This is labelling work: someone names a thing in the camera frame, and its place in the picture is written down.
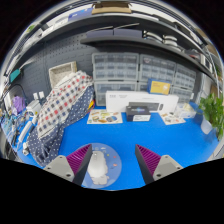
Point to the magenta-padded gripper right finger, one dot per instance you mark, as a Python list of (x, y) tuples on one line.
[(151, 161)]

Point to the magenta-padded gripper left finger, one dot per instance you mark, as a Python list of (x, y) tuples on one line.
[(76, 161)]

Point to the white computer mouse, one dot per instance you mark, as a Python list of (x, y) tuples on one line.
[(99, 168)]

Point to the large blue desk mat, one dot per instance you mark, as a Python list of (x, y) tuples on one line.
[(173, 140)]

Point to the navy polka dot cloth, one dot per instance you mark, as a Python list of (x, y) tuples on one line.
[(46, 146)]

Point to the printed picture card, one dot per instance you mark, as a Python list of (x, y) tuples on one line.
[(104, 117), (172, 119)]

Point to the small black box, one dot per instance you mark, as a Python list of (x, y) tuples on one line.
[(137, 112)]

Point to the white power strip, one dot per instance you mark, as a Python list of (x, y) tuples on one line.
[(26, 131)]

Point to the red blue checked cloth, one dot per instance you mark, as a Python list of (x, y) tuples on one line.
[(61, 103)]

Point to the white and blue carton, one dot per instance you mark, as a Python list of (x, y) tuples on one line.
[(186, 110)]

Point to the long white keyboard box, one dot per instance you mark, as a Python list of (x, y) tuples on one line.
[(116, 100)]

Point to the yellow flat box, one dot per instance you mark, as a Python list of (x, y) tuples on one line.
[(159, 87)]

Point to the green plant in white pot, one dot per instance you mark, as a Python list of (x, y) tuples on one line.
[(213, 111)]

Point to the purple crumpled cloth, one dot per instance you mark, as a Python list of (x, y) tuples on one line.
[(18, 105)]

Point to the white woven basket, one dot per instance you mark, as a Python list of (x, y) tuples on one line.
[(61, 70)]

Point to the grey pegboard panel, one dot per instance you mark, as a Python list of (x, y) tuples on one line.
[(43, 56)]

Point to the dark wall shelf unit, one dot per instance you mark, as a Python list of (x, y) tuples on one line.
[(133, 41)]

